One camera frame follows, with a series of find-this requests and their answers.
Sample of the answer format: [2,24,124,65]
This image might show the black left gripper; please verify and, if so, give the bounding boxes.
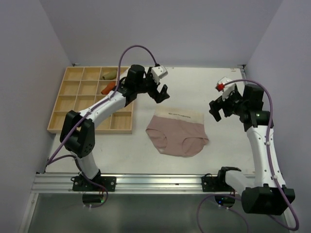
[136,67,170,103]

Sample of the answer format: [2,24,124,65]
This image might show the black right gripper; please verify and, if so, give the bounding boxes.
[209,86,247,120]

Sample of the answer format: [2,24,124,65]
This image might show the pink underwear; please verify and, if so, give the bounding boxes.
[146,106,208,157]

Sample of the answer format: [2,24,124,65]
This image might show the orange and cream underwear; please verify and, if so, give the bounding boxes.
[101,82,116,95]

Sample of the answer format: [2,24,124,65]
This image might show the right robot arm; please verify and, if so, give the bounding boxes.
[209,82,295,216]

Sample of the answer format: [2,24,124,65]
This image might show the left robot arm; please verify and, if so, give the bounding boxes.
[60,65,170,191]

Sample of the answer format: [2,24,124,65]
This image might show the olive rolled underwear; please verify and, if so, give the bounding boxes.
[102,70,118,80]

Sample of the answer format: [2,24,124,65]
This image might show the wooden compartment tray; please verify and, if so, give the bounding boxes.
[47,67,134,134]

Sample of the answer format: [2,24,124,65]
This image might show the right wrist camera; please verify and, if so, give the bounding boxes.
[215,77,236,96]

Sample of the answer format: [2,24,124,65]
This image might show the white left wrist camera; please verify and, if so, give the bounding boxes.
[151,66,168,79]

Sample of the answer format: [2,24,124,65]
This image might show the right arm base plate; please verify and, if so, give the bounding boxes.
[201,175,234,192]

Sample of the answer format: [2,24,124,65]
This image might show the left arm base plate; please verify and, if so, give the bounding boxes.
[70,175,117,192]

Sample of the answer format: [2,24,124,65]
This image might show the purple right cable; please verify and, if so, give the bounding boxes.
[196,79,300,233]

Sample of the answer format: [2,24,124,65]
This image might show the aluminium mounting rail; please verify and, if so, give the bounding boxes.
[31,173,203,194]

